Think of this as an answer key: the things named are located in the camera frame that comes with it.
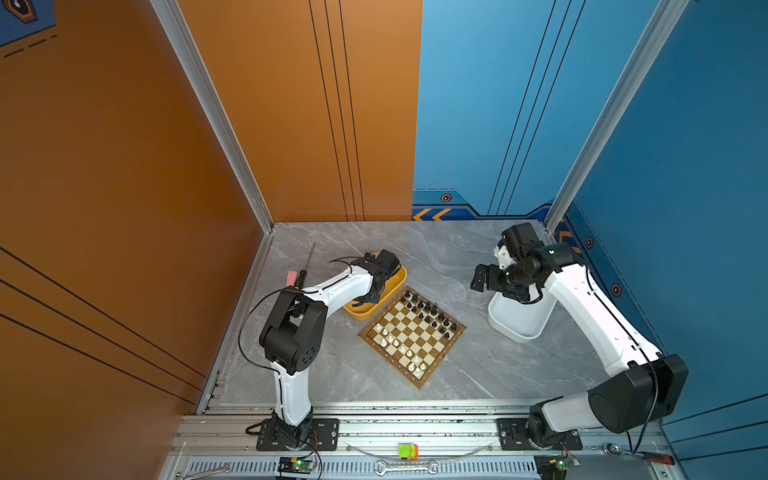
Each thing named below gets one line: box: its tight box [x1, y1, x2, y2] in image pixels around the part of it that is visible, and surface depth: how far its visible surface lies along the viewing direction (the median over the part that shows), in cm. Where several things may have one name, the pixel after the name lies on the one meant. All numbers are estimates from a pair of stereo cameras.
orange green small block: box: [398, 442, 419, 460], surface depth 71 cm
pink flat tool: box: [286, 271, 299, 287], surface depth 105 cm
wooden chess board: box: [359, 286, 467, 389], surface depth 91 cm
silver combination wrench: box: [374, 460, 439, 477], surface depth 71 cm
